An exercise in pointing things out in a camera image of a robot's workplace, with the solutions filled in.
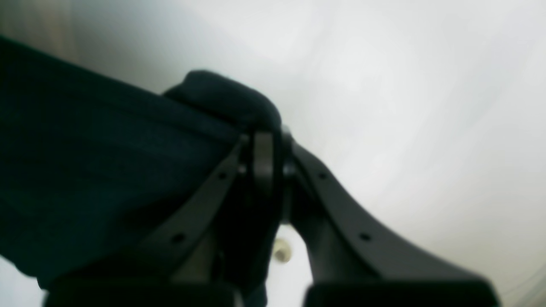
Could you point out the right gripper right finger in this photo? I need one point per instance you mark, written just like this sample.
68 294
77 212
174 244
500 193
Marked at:
355 260

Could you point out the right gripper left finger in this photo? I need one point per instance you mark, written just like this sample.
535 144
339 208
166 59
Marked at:
174 265

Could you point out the black T-shirt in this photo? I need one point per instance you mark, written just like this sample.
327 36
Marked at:
91 165

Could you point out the right table cable grommet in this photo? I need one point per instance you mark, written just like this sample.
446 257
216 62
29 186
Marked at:
282 251

